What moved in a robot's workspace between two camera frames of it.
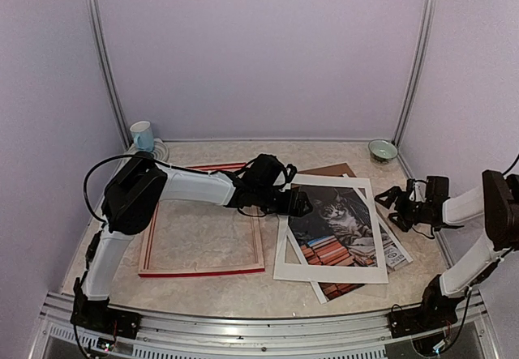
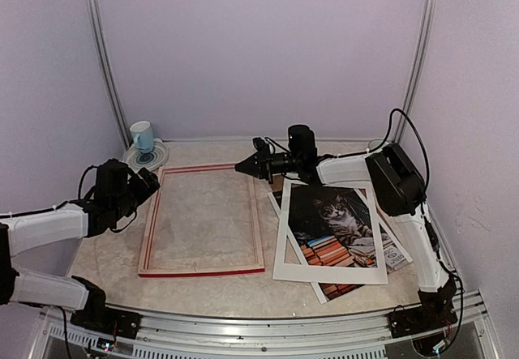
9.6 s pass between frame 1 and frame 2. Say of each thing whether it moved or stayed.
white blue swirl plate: stayed
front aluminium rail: stayed
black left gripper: moved
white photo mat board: stayed
